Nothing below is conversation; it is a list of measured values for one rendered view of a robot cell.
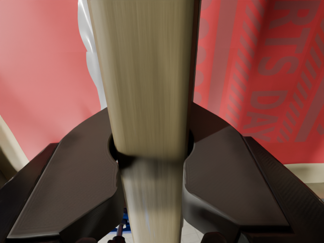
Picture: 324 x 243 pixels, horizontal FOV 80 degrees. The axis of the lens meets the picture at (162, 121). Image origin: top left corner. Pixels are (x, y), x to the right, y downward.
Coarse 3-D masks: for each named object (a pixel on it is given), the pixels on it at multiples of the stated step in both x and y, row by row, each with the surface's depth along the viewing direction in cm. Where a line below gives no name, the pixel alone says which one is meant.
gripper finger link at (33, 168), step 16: (32, 160) 7; (48, 160) 7; (16, 176) 6; (32, 176) 6; (0, 192) 6; (16, 192) 6; (0, 208) 6; (16, 208) 6; (0, 224) 5; (0, 240) 5; (48, 240) 5
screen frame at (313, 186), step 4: (0, 172) 33; (0, 176) 33; (4, 176) 33; (0, 180) 33; (4, 180) 33; (0, 184) 33; (308, 184) 37; (312, 184) 37; (316, 184) 37; (320, 184) 37; (312, 188) 37; (316, 188) 37; (320, 188) 37; (316, 192) 36; (320, 192) 36; (320, 196) 35; (124, 200) 35; (124, 204) 34
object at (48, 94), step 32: (0, 64) 23; (32, 64) 23; (64, 64) 24; (0, 96) 26; (32, 96) 26; (64, 96) 26; (96, 96) 26; (32, 128) 28; (64, 128) 29; (288, 160) 34; (320, 160) 34
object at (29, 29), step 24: (0, 0) 20; (24, 0) 20; (48, 0) 20; (72, 0) 20; (0, 24) 21; (24, 24) 21; (48, 24) 21; (72, 24) 21; (0, 48) 22; (24, 48) 22; (48, 48) 23; (72, 48) 23
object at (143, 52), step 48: (96, 0) 5; (144, 0) 5; (192, 0) 5; (96, 48) 6; (144, 48) 5; (192, 48) 6; (144, 96) 6; (144, 144) 7; (144, 192) 9; (144, 240) 11
